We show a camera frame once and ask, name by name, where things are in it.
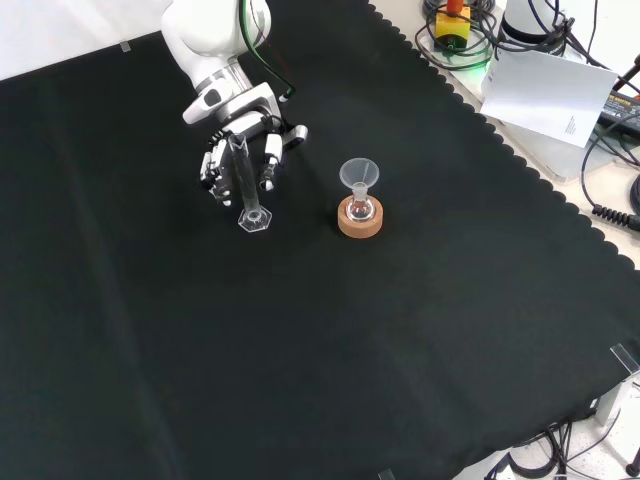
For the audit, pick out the black bench cloth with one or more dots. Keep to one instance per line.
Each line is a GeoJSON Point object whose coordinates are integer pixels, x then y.
{"type": "Point", "coordinates": [300, 325]}

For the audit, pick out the clear round-bottom flask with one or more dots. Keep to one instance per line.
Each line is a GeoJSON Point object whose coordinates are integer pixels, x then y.
{"type": "Point", "coordinates": [361, 210]}

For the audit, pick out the black power adapter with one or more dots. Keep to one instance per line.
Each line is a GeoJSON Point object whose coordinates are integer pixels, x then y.
{"type": "Point", "coordinates": [622, 107]}

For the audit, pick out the pale board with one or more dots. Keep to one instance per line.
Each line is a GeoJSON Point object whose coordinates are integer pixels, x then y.
{"type": "Point", "coordinates": [565, 155]}

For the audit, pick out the white paper sheet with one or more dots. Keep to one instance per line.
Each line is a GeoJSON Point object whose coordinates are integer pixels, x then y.
{"type": "Point", "coordinates": [545, 95]}

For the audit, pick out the clear plastic funnel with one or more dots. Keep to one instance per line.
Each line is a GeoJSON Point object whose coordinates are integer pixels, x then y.
{"type": "Point", "coordinates": [358, 172]}

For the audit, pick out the yellow stop button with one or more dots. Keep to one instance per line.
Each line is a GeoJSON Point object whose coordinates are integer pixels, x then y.
{"type": "Point", "coordinates": [452, 25]}

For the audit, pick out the clear glass graduated cylinder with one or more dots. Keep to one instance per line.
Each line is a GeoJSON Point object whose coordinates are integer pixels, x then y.
{"type": "Point", "coordinates": [244, 175]}

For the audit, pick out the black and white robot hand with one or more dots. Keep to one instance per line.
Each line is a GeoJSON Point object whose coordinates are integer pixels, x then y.
{"type": "Point", "coordinates": [225, 107]}

